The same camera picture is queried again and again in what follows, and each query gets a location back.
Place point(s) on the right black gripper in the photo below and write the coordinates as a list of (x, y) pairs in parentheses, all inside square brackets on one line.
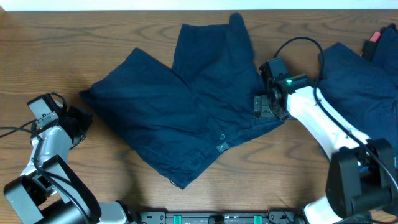
[(261, 107)]

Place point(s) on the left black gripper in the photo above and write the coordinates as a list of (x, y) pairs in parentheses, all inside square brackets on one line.
[(86, 117)]

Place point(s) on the navy blue shorts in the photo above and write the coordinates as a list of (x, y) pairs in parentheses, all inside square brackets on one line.
[(180, 119)]

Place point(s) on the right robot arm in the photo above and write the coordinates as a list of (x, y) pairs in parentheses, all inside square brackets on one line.
[(361, 174)]

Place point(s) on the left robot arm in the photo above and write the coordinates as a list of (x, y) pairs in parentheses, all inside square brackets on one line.
[(48, 191)]

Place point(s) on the pile of navy clothes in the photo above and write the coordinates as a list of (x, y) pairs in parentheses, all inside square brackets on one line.
[(364, 92)]

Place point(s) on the black garment with pink trim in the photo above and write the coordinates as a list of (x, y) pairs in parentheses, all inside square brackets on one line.
[(370, 45)]

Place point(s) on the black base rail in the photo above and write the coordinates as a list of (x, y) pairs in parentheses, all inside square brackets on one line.
[(269, 217)]

